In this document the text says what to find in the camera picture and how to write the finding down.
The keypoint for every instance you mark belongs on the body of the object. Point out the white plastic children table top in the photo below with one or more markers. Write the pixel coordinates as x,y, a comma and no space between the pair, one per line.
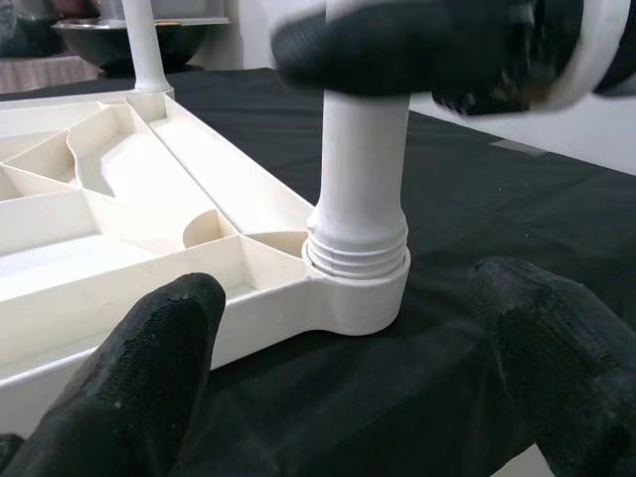
149,233

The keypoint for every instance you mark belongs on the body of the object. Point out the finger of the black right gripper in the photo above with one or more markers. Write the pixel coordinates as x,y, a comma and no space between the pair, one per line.
397,45

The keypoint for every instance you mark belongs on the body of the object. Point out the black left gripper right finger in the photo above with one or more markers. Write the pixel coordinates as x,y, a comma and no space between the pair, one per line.
566,367

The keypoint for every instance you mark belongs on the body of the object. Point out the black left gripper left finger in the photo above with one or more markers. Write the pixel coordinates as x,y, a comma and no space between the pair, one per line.
124,397

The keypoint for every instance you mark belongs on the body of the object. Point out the white plastic table leg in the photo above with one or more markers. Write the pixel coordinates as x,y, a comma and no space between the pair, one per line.
363,159
144,45

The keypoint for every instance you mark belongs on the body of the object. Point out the black bag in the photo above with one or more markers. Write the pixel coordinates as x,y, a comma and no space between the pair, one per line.
35,35

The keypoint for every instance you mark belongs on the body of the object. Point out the grey tape strip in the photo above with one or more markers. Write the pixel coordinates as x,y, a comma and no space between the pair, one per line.
517,148

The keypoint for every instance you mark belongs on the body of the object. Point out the beige skirted side table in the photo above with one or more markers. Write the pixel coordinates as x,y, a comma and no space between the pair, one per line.
45,72

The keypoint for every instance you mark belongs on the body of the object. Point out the clear plastic storage box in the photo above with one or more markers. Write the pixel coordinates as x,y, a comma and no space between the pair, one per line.
199,10

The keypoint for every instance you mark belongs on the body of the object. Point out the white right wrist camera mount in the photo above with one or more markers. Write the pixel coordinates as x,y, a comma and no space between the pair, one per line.
596,40

